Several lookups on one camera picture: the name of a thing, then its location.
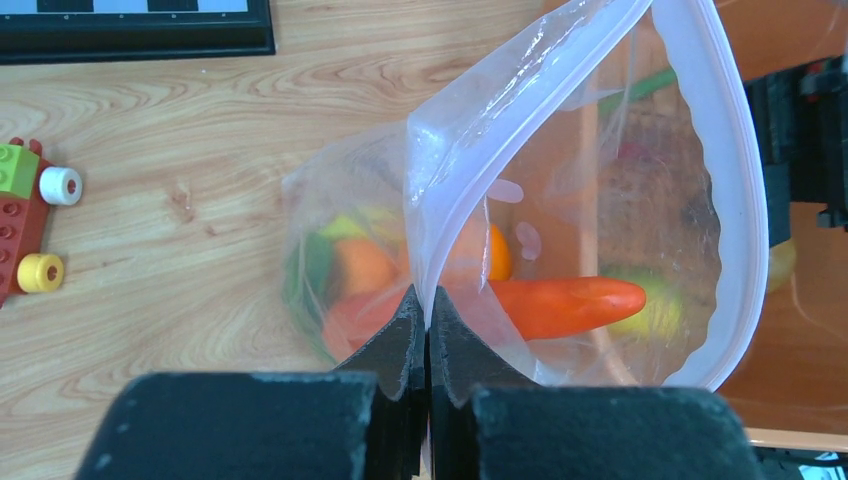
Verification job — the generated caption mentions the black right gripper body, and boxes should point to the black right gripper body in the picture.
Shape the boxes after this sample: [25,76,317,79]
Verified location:
[745,56,847,247]

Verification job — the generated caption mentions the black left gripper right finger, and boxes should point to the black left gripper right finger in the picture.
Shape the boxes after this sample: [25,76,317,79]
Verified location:
[427,289,762,479]

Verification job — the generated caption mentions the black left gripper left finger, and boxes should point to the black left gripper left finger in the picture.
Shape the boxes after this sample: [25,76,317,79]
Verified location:
[76,289,426,479]

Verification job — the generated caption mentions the orange toy carrot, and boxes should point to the orange toy carrot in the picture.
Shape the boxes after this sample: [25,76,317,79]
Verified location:
[321,276,647,360]

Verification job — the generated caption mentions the brown potato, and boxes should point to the brown potato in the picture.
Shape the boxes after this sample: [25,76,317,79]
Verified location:
[766,238,797,293]

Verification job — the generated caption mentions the orange tangerine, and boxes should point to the orange tangerine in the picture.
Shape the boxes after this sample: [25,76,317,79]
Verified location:
[451,222,513,281]
[334,238,398,297]

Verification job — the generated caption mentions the green leafy toy vegetable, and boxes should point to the green leafy toy vegetable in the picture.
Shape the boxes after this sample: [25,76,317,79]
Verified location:
[282,232,334,350]

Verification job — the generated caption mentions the green chili pepper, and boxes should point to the green chili pepper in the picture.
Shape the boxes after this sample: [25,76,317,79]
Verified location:
[597,68,677,116]

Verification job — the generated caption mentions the yellow toy banana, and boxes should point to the yellow toy banana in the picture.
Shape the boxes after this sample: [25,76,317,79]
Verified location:
[317,207,405,243]

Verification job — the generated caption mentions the clear zip top bag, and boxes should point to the clear zip top bag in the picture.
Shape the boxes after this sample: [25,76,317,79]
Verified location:
[281,0,771,392]

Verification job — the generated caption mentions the orange plastic basket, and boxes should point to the orange plastic basket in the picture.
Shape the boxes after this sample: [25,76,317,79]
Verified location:
[543,0,848,453]

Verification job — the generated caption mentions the red green toy block car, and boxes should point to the red green toy block car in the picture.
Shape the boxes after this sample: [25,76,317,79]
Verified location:
[1,137,83,302]

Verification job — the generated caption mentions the black grey chessboard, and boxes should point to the black grey chessboard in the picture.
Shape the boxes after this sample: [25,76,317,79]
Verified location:
[1,0,276,65]

